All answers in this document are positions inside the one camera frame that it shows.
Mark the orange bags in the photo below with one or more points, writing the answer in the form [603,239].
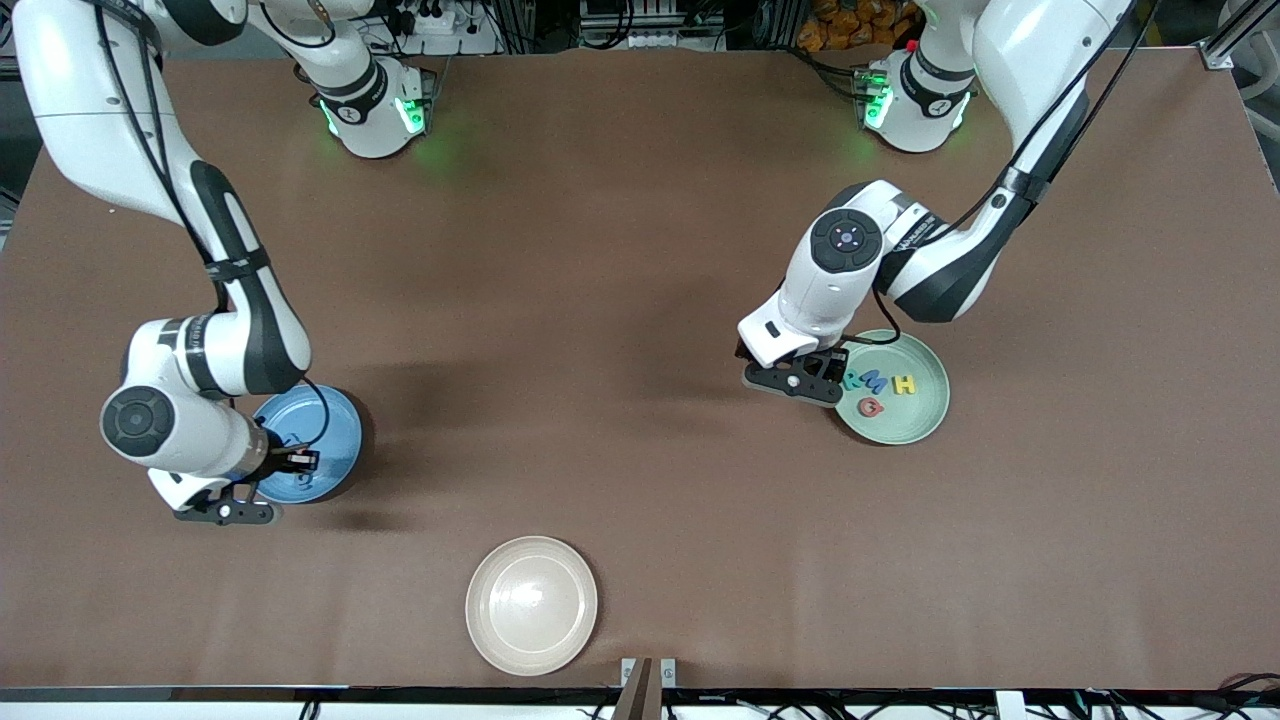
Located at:
[850,25]

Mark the white power strip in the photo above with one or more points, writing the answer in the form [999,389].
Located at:
[430,20]

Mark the blue capital letter M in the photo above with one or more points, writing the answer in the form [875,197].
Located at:
[876,384]

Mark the aluminium frame post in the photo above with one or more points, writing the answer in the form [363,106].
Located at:
[1225,52]

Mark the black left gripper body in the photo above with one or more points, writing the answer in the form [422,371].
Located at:
[832,362]

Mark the yellow foam letter H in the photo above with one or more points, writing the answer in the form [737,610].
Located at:
[905,384]

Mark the metal camera pole bracket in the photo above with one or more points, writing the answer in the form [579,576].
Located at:
[640,690]

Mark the beige plate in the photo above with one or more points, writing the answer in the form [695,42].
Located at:
[530,605]

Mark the blue plate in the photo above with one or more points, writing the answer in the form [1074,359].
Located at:
[340,430]

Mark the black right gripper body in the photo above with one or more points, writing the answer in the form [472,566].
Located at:
[281,460]

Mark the black equipment rack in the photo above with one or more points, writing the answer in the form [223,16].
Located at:
[650,25]

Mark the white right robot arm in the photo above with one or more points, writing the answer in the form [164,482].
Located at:
[90,110]

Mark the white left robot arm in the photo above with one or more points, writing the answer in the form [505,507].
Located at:
[1030,50]

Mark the red foam letter G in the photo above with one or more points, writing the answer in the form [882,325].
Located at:
[862,408]

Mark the green plate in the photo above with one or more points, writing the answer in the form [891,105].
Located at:
[920,425]

